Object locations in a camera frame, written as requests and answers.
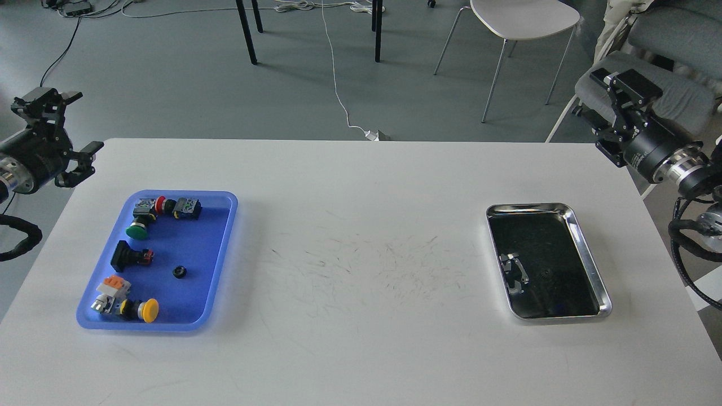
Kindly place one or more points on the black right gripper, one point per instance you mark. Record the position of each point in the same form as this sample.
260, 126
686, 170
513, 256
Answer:
655, 148

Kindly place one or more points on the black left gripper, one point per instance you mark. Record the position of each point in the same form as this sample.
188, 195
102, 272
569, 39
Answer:
42, 150

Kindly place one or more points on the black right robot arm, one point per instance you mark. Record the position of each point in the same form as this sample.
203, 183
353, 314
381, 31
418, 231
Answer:
695, 224

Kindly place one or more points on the blue plastic tray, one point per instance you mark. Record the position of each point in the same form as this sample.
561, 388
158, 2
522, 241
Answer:
200, 245

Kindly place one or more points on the silver metal tray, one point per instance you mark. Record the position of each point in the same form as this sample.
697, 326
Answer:
547, 269

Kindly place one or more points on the grey upholstered chair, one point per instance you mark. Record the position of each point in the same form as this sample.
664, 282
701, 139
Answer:
685, 102

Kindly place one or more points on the white chair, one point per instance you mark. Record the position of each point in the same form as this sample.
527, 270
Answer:
515, 21

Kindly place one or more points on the orange white contact block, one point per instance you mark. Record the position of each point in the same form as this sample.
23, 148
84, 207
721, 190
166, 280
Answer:
115, 286

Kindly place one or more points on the yellow mushroom push button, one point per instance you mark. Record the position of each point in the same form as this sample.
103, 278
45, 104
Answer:
127, 309

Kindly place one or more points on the white power adapter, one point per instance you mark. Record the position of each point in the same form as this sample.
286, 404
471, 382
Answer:
376, 136

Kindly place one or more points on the green push button switch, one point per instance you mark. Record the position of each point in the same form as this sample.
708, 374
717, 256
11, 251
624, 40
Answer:
143, 215

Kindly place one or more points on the red push button switch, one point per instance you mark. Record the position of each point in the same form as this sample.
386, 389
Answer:
164, 206

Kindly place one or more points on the black selector switch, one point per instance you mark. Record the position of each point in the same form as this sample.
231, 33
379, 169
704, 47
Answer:
124, 256

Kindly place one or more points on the black switch contact block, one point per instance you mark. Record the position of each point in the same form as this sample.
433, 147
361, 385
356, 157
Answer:
187, 208

